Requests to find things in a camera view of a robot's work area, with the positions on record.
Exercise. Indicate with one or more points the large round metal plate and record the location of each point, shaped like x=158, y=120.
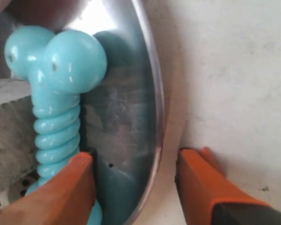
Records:
x=122, y=117

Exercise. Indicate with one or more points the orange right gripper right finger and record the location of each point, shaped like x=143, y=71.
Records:
x=208, y=198

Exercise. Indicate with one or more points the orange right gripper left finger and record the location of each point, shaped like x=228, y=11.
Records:
x=66, y=199

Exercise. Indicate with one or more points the grey wooden cube block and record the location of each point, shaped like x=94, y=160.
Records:
x=17, y=148

